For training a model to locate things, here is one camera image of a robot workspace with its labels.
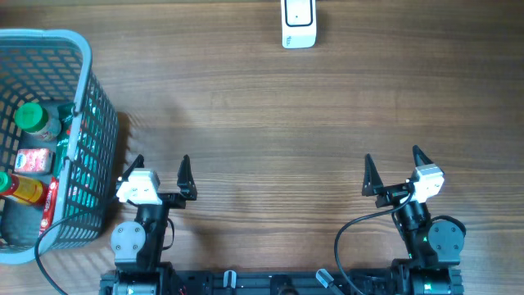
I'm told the red pink small carton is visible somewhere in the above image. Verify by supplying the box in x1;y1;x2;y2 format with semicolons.
14;148;54;175

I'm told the grey plastic shopping basket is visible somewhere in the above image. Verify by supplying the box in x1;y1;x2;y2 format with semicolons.
1;29;119;265

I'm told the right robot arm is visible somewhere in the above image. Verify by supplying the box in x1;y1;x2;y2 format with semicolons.
352;145;467;295

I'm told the black camera cable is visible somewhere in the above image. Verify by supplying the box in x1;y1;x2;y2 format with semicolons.
34;195;120;295
333;190;414;295

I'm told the green lid glass jar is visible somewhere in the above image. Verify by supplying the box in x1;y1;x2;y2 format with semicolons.
15;102;61;142

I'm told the black left camera cable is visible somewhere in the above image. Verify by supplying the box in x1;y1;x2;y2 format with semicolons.
34;195;120;295

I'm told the teal wet wipes pack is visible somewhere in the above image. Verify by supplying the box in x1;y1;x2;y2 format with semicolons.
65;98;114;211

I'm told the white barcode scanner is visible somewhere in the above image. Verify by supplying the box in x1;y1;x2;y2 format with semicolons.
281;0;317;49

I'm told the red yellow sauce bottle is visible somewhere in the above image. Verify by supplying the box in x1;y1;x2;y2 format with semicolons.
1;172;47;205

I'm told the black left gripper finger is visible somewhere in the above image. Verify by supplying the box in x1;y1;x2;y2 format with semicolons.
177;155;197;201
120;154;144;182

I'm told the green 3M product pack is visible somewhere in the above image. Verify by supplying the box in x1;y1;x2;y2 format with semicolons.
52;102;75;179

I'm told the red snack bar wrapper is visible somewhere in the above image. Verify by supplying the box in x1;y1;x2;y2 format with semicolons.
38;177;59;235

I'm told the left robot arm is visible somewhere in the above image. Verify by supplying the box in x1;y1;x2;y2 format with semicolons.
99;155;197;295

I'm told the black right camera cable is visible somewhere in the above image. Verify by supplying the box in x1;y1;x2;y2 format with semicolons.
333;190;414;295

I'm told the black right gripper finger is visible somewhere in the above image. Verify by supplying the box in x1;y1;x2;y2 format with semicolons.
412;145;433;167
362;153;384;197

